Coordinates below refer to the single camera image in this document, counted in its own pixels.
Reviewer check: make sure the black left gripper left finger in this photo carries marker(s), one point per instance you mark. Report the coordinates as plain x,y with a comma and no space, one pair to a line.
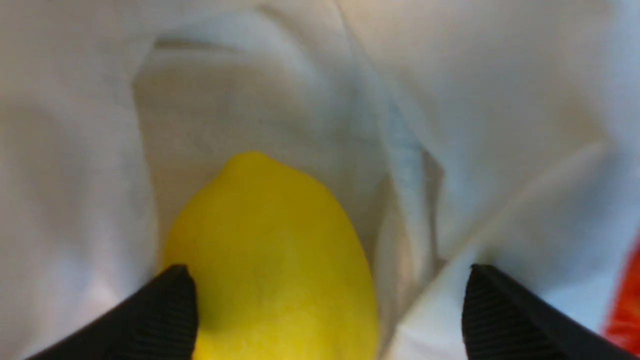
158,322

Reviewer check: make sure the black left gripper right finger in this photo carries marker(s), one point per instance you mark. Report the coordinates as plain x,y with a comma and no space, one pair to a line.
502,320

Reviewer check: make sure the yellow lemon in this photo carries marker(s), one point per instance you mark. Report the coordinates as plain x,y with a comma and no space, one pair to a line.
279,271

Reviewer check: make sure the white cloth tote bag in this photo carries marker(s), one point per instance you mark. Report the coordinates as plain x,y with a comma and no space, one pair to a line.
452,133

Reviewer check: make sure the red apple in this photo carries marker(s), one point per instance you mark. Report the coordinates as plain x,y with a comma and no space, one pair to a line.
622,327

